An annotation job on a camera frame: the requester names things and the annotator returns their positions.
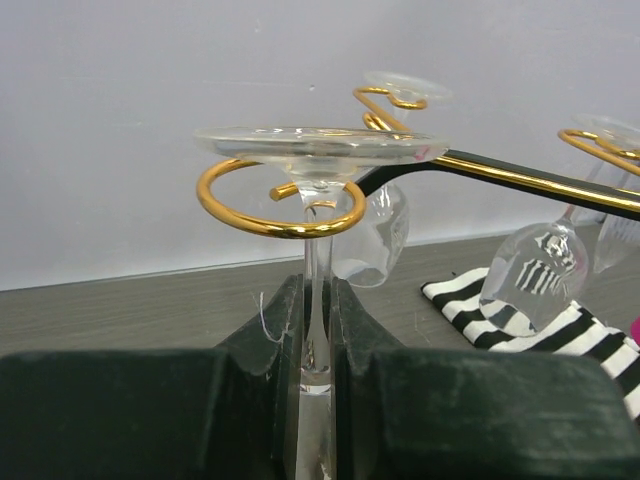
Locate gold wine glass rack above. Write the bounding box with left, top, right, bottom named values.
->
left=194, top=87, right=639, bottom=239

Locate pink plastic wine glass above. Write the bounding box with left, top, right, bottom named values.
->
left=629, top=317, right=640, bottom=350

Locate clear stemmed wine glass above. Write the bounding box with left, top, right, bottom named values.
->
left=478, top=113, right=640, bottom=337

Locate clear champagne flute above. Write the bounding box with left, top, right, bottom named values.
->
left=194, top=127, right=449, bottom=479

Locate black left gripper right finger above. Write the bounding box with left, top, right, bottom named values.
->
left=331, top=279, right=636, bottom=479

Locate black white striped cloth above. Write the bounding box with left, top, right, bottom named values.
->
left=421, top=267, right=639, bottom=421

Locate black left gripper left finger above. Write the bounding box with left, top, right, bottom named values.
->
left=1, top=276, right=303, bottom=479

